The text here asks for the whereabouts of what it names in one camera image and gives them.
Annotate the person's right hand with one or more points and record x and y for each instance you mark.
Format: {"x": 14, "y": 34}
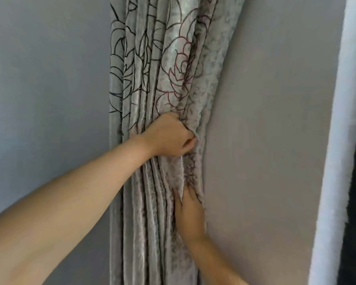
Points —
{"x": 190, "y": 213}

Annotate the person's left hand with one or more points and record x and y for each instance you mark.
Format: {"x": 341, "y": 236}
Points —
{"x": 169, "y": 136}

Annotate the person's left fingers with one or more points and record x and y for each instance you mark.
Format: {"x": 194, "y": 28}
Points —
{"x": 188, "y": 139}

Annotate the person's right fingers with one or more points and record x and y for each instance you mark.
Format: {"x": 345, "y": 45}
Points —
{"x": 185, "y": 195}

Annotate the grey floral patterned curtain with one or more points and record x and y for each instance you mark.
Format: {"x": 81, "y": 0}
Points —
{"x": 154, "y": 86}

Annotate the person's left forearm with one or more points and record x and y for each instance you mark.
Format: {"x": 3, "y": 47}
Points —
{"x": 68, "y": 204}

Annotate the person's right forearm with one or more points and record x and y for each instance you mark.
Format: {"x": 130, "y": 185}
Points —
{"x": 213, "y": 261}

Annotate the white window frame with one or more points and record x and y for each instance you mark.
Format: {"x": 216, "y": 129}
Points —
{"x": 335, "y": 145}

